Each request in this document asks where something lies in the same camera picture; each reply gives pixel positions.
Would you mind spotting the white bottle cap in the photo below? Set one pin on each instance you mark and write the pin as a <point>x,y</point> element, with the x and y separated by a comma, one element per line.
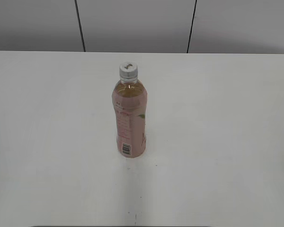
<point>128,70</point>

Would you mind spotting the pink label tea bottle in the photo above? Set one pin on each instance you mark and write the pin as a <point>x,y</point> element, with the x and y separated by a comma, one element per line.
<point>129,103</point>

